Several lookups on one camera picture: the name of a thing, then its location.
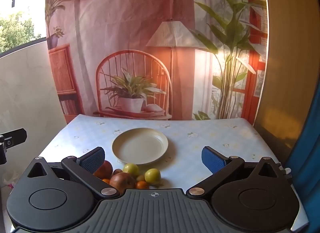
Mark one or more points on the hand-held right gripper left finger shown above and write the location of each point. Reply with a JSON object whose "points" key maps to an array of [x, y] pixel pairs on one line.
{"points": [[91, 159]]}

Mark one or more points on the blue curtain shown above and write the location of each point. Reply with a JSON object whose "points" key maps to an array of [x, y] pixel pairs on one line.
{"points": [[310, 147]]}

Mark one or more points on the yellow-green citrus fruit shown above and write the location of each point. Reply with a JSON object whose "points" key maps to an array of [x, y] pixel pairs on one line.
{"points": [[152, 175]]}

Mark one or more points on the white crumpled bag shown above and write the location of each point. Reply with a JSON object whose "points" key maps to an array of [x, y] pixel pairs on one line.
{"points": [[10, 179]]}

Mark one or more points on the cream round plate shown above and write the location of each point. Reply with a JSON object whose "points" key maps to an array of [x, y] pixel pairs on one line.
{"points": [[140, 146]]}

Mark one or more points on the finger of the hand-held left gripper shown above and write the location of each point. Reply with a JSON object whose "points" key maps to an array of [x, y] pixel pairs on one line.
{"points": [[16, 136]]}

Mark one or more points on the small brown round fruit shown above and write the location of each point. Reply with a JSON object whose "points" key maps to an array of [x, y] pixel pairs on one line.
{"points": [[117, 171], [140, 178]]}

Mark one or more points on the green lime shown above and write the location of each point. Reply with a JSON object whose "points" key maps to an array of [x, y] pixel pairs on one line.
{"points": [[130, 168]]}

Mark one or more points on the printed room backdrop cloth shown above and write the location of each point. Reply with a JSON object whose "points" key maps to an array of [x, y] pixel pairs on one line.
{"points": [[130, 22]]}

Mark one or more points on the brownish red apple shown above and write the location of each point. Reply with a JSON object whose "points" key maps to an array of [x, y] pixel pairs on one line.
{"points": [[122, 181]]}

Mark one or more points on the small orange tangerine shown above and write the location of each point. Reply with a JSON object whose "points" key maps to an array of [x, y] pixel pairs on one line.
{"points": [[106, 181]]}

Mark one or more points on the green tree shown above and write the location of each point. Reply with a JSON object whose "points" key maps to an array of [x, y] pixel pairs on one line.
{"points": [[15, 32]]}

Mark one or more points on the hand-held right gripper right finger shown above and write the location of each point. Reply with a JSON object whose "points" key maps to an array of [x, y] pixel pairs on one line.
{"points": [[212, 159]]}

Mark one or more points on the orange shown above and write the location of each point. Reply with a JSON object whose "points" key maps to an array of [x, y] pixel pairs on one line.
{"points": [[142, 185]]}

